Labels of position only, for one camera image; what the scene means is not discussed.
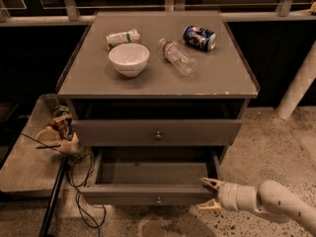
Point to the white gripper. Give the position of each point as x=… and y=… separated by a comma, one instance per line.
x=226, y=195

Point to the grey drawer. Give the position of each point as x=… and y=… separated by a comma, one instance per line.
x=152, y=176
x=157, y=132

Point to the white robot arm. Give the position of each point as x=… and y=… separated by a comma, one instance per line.
x=269, y=200

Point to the grey drawer cabinet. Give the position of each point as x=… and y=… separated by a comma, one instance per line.
x=220, y=88

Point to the grey top drawer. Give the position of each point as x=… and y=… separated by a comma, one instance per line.
x=157, y=132

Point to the clear plastic water bottle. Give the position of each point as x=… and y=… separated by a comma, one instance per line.
x=185, y=64

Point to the blue soda can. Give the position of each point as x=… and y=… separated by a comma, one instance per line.
x=201, y=38

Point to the white bowl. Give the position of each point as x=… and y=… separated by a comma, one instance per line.
x=129, y=59

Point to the white green crushed can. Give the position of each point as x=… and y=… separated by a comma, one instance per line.
x=115, y=39

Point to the grey side tray table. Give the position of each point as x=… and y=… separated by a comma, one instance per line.
x=29, y=172

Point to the metal window railing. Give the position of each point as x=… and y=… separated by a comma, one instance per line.
x=82, y=12

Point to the white diagonal post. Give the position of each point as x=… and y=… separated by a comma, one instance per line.
x=300, y=84

